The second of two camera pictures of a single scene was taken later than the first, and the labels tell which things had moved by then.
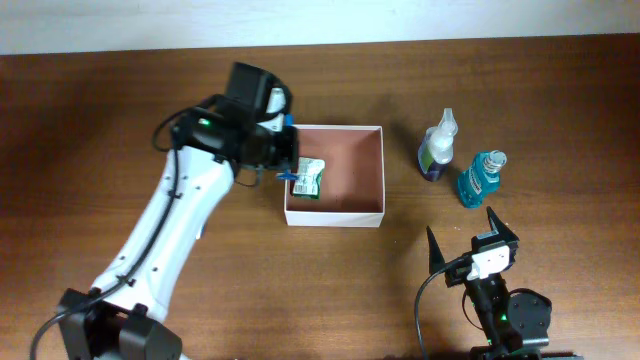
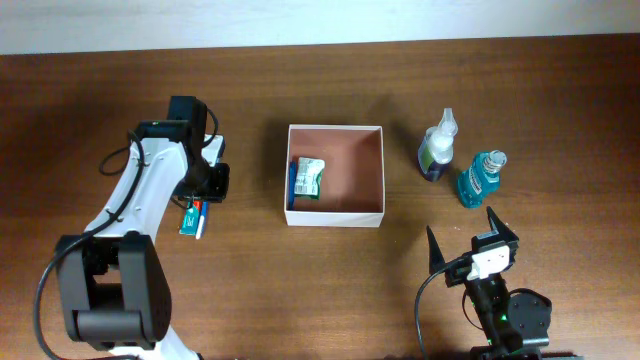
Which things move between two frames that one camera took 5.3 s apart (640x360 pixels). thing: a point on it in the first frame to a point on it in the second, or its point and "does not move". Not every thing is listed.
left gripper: (286, 152) to (216, 192)
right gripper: (437, 260) does not move
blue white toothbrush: (199, 236) does not move
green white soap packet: (309, 183) does not move
